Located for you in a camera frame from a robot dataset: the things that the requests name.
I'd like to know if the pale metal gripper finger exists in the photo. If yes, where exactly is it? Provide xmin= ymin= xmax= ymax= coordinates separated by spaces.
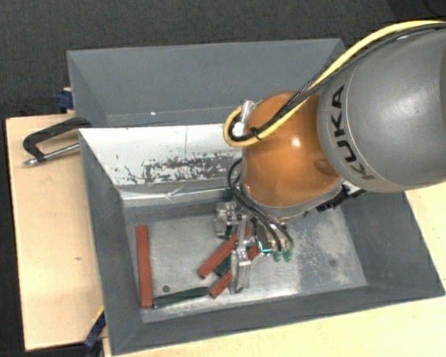
xmin=223 ymin=247 xmax=256 ymax=296
xmin=210 ymin=199 xmax=250 ymax=242

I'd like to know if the dark green flat block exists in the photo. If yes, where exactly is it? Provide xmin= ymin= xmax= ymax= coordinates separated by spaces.
xmin=151 ymin=286 xmax=212 ymax=311
xmin=211 ymin=256 xmax=235 ymax=279

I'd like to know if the red-brown flat block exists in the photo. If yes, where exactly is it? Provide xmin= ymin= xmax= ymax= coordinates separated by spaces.
xmin=193 ymin=226 xmax=255 ymax=281
xmin=132 ymin=224 xmax=158 ymax=311
xmin=204 ymin=244 xmax=266 ymax=300

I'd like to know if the grey metal bin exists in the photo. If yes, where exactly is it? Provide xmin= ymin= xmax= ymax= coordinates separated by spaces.
xmin=65 ymin=13 xmax=446 ymax=357

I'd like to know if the pale flat board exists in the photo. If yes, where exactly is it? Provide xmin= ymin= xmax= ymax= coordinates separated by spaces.
xmin=0 ymin=109 xmax=109 ymax=353

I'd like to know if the black cylinder on white bracket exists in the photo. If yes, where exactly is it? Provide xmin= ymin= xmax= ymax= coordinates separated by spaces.
xmin=313 ymin=182 xmax=370 ymax=214

